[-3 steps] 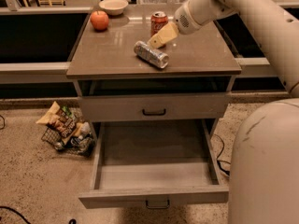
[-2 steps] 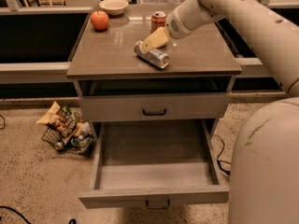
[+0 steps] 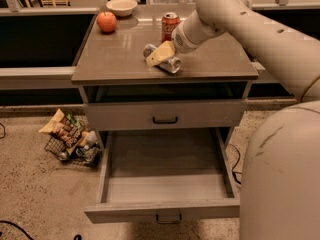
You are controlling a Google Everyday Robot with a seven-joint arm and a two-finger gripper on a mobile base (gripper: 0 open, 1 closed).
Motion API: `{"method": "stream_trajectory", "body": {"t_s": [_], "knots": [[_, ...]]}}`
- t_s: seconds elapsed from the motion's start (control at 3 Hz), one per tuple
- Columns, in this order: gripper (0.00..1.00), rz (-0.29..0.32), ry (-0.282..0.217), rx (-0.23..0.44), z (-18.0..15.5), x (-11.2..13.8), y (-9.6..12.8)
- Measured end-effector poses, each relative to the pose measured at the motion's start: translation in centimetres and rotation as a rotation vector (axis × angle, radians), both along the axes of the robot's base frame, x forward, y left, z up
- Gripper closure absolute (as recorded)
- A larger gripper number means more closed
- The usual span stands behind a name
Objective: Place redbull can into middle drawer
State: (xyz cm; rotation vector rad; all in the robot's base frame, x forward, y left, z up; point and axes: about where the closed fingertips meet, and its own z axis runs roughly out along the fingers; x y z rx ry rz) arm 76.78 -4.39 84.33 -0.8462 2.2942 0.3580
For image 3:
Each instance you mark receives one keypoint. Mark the silver blue redbull can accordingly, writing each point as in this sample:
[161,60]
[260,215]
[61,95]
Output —
[171,65]

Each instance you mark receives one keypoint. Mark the red coca-cola can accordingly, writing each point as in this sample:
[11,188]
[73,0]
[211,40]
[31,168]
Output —
[170,21]

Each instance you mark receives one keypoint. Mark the red apple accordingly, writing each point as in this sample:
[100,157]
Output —
[106,22]

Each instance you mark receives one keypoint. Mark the closed grey top drawer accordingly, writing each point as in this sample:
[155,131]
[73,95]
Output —
[164,115]

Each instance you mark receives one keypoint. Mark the grey drawer cabinet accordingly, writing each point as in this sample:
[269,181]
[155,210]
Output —
[112,68]

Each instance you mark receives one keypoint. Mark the wire basket on floor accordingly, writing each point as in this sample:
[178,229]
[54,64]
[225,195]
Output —
[87,155]

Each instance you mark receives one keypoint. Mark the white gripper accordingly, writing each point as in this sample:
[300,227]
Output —
[180,41]

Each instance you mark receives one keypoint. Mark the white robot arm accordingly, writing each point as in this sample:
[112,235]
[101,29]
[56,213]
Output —
[280,183]

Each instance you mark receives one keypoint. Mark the white bowl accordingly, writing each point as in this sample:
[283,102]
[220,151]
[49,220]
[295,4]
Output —
[121,8]

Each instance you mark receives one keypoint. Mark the open grey middle drawer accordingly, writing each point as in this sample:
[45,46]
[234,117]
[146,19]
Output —
[165,176]

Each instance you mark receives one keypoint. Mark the brown snack bag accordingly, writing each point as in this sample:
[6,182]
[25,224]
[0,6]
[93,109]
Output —
[61,128]

